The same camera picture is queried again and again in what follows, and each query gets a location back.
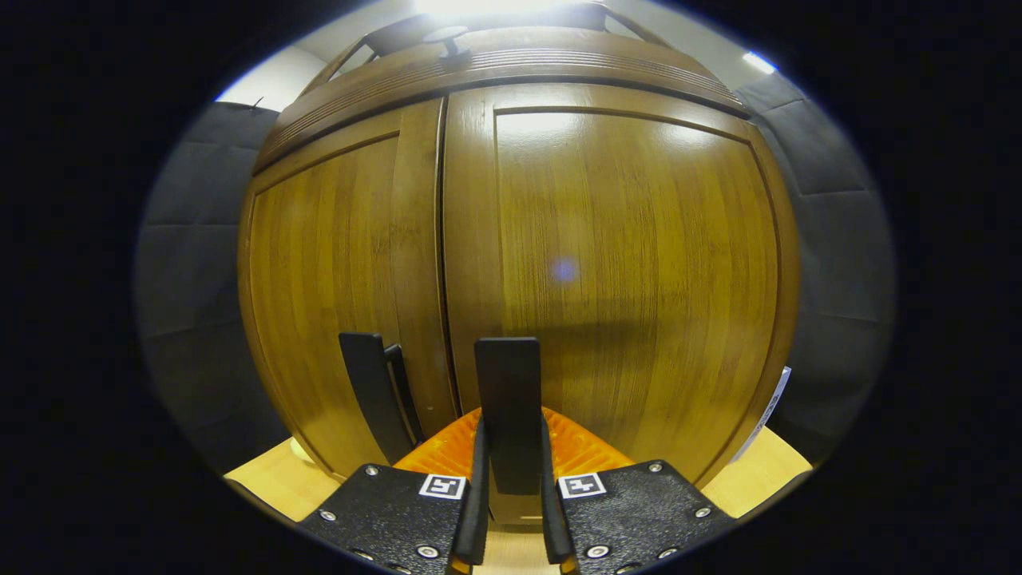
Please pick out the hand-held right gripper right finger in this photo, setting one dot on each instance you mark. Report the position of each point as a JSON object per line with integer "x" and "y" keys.
{"x": 552, "y": 511}

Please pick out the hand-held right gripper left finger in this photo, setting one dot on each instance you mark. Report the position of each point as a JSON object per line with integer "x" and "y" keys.
{"x": 475, "y": 511}

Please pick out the wooden shoe cabinet door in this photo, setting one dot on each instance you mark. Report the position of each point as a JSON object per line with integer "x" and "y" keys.
{"x": 319, "y": 279}
{"x": 639, "y": 279}

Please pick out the wooden double-door shoe cabinet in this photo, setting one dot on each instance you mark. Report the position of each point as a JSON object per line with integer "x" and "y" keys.
{"x": 391, "y": 40}

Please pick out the cream round soft object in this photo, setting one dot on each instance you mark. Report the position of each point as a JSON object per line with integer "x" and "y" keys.
{"x": 299, "y": 449}

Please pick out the small ceiling light panel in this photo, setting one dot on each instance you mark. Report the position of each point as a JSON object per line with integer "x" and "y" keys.
{"x": 760, "y": 62}

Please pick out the large ceiling light panel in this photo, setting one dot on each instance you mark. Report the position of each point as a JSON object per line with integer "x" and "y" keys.
{"x": 495, "y": 6}

